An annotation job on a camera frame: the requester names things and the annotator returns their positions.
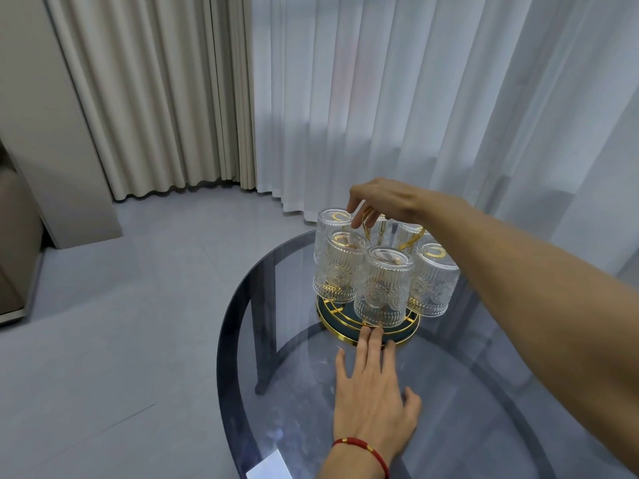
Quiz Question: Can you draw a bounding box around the person's left hand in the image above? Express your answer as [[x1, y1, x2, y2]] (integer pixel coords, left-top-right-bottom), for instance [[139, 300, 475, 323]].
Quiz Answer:
[[333, 323, 424, 460]]

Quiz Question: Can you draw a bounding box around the person's right hand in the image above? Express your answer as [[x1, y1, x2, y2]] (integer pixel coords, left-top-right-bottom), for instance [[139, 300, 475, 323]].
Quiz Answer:
[[347, 176, 431, 230]]

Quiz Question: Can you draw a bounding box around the beige sofa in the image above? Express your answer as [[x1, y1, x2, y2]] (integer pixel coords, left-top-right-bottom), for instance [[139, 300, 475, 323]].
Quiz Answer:
[[0, 139, 46, 326]]

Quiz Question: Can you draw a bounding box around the clear ribbed drinking glass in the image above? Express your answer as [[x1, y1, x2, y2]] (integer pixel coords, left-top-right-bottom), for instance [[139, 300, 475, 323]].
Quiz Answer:
[[407, 242, 461, 319], [394, 222, 428, 253], [313, 208, 356, 265], [367, 214, 400, 250], [353, 247, 415, 329], [312, 230, 371, 304]]

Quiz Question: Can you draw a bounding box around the beige pleated curtain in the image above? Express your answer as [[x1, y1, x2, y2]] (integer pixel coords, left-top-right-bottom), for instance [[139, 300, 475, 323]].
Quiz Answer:
[[43, 0, 256, 201]]

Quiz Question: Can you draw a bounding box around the person's right forearm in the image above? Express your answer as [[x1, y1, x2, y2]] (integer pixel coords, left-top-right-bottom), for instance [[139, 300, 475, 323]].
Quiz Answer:
[[421, 189, 639, 450]]

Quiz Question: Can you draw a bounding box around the gold wire cup rack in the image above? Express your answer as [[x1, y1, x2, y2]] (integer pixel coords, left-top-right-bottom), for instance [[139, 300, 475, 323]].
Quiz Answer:
[[315, 206, 426, 347]]

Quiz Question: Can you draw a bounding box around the red string bracelet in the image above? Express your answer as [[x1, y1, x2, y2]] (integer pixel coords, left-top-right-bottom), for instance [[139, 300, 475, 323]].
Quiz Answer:
[[331, 436, 391, 479]]

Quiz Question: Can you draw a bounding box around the white sheer curtain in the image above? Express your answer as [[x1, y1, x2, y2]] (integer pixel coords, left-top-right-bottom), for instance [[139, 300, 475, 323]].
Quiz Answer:
[[249, 0, 639, 290]]

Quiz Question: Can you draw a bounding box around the white paper sheet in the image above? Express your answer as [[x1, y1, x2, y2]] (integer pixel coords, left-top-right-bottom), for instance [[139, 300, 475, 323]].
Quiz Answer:
[[245, 448, 286, 479]]

